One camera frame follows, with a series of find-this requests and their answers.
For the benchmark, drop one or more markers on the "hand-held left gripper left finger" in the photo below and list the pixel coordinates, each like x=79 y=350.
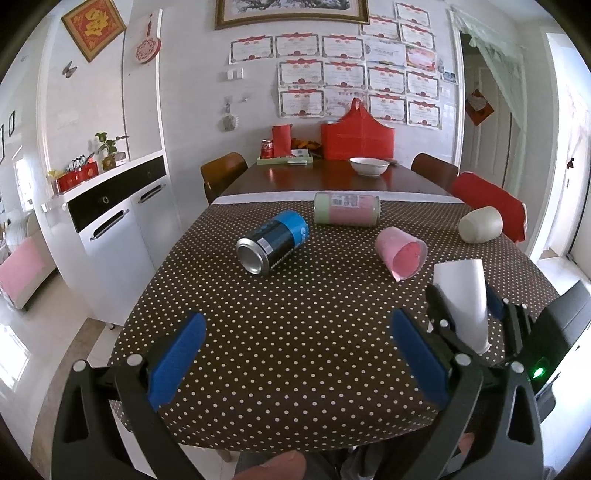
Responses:
x=178 y=360

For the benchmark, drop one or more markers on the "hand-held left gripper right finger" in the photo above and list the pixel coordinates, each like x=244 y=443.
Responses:
x=420 y=355

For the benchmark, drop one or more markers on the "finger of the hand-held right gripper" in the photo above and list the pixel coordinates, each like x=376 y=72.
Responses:
x=445 y=318
x=515 y=327

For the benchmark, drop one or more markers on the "white paper cup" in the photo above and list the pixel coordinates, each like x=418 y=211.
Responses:
x=466 y=295

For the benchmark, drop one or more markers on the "pink cup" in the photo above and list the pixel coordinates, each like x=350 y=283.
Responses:
x=392 y=244

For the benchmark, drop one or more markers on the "grey-beige cup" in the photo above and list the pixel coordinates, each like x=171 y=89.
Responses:
x=480 y=225

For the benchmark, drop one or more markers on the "person's left hand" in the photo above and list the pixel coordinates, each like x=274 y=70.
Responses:
x=272 y=467

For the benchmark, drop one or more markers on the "brown polka dot tablecloth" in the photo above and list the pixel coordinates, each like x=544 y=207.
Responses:
x=300 y=332

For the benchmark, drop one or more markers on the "chair with red cover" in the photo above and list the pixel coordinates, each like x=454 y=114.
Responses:
x=489 y=201

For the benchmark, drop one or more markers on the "white and black cabinet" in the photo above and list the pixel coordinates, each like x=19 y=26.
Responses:
x=115 y=230

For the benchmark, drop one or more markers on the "green and pink roll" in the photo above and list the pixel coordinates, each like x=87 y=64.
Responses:
x=346 y=212

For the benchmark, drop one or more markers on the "brown wooden chair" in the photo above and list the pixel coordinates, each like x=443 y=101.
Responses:
x=434 y=168
x=221 y=173

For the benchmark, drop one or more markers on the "blue and black can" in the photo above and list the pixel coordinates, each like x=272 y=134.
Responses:
x=277 y=237

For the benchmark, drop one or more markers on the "white bowl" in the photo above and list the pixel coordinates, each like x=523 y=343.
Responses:
x=368 y=167

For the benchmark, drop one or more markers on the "pink sofa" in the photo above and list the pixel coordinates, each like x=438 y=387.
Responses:
x=23 y=272

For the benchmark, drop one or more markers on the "red gift bag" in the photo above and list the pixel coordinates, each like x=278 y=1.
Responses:
x=358 y=141

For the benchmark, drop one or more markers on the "red container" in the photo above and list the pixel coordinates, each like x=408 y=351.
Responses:
x=76 y=177

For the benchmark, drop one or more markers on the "red diamond door decoration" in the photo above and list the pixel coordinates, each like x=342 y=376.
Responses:
x=479 y=107

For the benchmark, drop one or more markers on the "green tray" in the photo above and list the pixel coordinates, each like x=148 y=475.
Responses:
x=272 y=161

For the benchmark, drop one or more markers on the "potted plant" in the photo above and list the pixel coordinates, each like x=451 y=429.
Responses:
x=108 y=150

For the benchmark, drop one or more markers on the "red soda can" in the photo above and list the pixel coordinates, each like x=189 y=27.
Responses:
x=267 y=149

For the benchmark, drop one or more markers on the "red box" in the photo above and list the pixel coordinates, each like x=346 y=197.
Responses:
x=282 y=141

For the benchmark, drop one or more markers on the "pale green door curtain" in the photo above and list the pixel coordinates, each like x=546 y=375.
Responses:
x=501 y=60

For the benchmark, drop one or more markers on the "round pink hanging ornament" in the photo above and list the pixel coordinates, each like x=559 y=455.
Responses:
x=147 y=48

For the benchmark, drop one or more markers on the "gold framed picture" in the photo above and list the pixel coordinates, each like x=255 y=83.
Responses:
x=291 y=11

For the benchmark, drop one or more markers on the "red diamond framed decoration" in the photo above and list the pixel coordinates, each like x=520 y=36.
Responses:
x=93 y=25

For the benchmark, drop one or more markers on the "small grey wall ornament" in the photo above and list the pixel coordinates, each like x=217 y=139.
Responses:
x=229 y=123

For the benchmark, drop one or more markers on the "group of wall certificates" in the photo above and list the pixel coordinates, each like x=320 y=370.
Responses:
x=344 y=74

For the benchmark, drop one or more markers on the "white light switch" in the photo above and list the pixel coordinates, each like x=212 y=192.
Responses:
x=235 y=74

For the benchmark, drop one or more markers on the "butterfly wall decal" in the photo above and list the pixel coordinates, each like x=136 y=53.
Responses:
x=69 y=69

